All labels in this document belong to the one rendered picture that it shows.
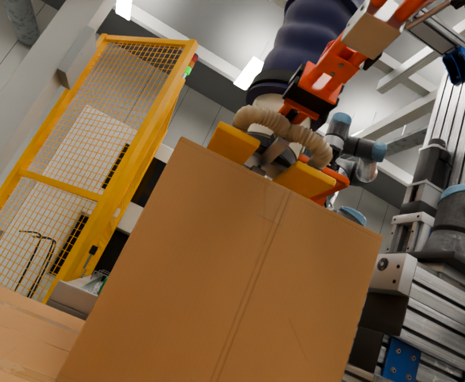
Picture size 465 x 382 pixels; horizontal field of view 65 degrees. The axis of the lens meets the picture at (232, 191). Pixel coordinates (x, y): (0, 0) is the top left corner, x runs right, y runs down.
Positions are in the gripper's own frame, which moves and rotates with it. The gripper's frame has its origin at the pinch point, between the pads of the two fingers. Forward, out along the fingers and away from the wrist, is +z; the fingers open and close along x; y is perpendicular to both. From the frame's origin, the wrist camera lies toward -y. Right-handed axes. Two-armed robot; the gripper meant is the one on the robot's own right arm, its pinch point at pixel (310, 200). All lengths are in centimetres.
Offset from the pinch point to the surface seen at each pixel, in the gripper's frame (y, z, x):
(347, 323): 60, 40, -8
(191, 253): 60, 41, -36
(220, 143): 40, 13, -39
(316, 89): 59, 2, -27
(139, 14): -656, -485, -311
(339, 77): 64, 2, -25
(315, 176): 46, 13, -17
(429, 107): -144, -191, 128
